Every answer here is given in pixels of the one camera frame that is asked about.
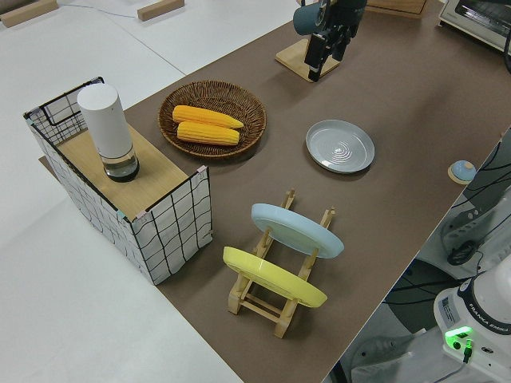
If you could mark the wooden cabinet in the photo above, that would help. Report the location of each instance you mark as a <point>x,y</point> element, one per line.
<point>395,7</point>

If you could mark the wooden block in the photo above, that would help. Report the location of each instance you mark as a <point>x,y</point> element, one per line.
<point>159,9</point>
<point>28,12</point>

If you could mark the white toaster oven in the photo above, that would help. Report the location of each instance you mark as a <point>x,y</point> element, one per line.
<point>475,22</point>

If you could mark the light blue plate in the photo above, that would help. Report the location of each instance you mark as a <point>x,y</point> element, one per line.
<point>295,231</point>

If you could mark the wooden mug tree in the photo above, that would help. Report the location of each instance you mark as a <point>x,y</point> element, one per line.
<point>293,58</point>

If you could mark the blue dome call bell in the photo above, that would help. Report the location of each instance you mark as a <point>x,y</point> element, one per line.
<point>462,169</point>

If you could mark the dark blue mug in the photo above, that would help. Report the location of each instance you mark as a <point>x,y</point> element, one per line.
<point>304,18</point>

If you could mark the yellow corn cob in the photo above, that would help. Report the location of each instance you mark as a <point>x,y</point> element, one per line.
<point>203,115</point>
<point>207,133</point>

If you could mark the gray ceramic plate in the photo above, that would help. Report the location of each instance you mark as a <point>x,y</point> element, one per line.
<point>339,145</point>

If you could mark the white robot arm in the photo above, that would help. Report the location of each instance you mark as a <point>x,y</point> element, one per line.
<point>491,295</point>

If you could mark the round wicker basket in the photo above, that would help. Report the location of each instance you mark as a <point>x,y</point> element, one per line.
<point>207,99</point>

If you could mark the yellow plate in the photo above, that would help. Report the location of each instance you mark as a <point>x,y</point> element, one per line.
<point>275,281</point>

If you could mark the white cylinder bottle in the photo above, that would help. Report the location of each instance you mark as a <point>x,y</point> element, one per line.
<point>105,123</point>

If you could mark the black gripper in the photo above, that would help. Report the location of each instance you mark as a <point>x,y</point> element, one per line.
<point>343,14</point>

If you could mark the wooden plate rack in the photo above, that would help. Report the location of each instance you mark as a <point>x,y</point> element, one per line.
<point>255,305</point>

